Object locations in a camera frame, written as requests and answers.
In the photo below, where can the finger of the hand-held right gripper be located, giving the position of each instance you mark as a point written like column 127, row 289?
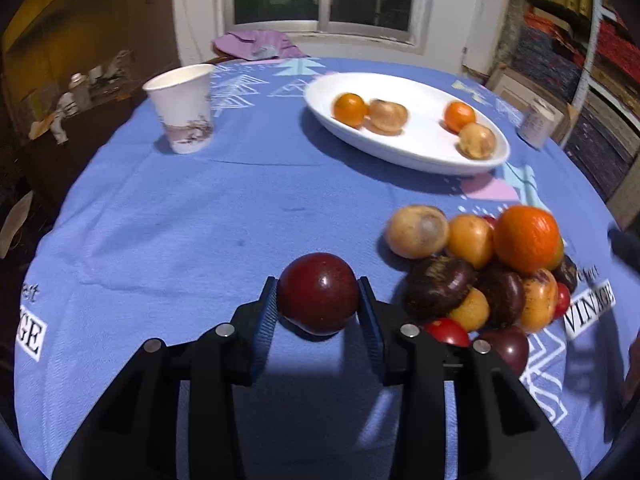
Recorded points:
column 626, row 250

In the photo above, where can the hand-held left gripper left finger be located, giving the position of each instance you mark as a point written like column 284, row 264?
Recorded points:
column 262, row 335

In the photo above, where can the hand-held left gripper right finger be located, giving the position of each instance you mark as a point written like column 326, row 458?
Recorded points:
column 372, row 335

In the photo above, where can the dark red plum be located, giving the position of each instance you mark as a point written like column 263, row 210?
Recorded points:
column 317, row 295
column 510, row 351

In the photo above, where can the red tomato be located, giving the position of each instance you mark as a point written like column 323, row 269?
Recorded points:
column 447, row 333
column 563, row 301
column 489, row 221

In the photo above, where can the small yellow-orange round fruit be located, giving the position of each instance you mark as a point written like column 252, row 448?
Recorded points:
column 469, row 311

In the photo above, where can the orange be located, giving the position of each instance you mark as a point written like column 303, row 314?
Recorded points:
column 459, row 116
column 350, row 109
column 526, row 240

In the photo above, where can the spotted yellow-orange round fruit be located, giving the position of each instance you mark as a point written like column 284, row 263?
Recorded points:
column 537, row 305

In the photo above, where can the white oval plate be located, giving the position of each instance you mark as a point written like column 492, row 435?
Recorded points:
column 415, row 147

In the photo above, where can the white beverage can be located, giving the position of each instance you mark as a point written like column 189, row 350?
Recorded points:
column 536, row 122

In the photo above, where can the stack of dark patterned boxes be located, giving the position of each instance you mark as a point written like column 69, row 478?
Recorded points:
column 545, row 70

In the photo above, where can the white metal shelf rack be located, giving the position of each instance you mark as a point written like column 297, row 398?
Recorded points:
column 590, row 50

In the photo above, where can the stack of red patterned boxes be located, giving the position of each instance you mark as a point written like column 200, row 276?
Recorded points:
column 607, row 45

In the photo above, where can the white paper cup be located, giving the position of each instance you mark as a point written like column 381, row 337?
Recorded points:
column 182, row 105

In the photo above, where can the mottled panel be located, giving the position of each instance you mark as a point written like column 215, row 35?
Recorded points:
column 511, row 25

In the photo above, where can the wooden chair with tan seat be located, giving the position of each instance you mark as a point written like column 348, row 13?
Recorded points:
column 15, row 220

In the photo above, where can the purple cloth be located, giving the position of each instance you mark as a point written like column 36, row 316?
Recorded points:
column 250, row 42

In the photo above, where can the white plastic bottle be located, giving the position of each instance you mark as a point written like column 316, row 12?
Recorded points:
column 78, row 89

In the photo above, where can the wooden cabinet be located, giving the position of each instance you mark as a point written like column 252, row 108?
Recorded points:
column 100, row 10

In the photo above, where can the wooden picture frame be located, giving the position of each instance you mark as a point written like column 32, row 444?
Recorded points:
column 515, row 92

